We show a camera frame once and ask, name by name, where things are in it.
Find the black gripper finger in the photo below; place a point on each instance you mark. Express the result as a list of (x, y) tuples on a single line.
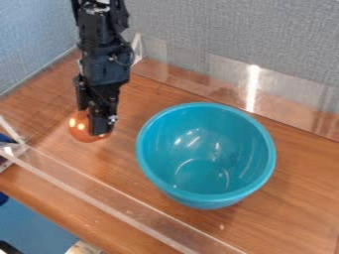
[(80, 94), (101, 115)]

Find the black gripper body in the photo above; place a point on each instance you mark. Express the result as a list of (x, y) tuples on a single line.
[(104, 69)]

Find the brown white toy mushroom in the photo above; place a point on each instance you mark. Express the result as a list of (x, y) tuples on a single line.
[(77, 126)]

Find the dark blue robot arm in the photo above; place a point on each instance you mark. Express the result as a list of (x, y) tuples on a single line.
[(101, 21)]

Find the blue plastic bowl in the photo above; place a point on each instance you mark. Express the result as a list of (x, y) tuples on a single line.
[(205, 153)]

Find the clear acrylic left barrier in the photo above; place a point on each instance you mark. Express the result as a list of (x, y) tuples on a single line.
[(50, 64)]

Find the clear acrylic barrier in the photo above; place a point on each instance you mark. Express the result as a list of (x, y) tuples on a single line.
[(49, 185), (293, 101), (50, 64)]

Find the clear acrylic front barrier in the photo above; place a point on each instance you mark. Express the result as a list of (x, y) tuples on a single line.
[(49, 185)]

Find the clear acrylic back barrier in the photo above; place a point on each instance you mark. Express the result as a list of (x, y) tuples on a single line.
[(293, 101)]

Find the clear acrylic corner bracket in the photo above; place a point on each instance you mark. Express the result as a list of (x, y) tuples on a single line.
[(137, 48)]

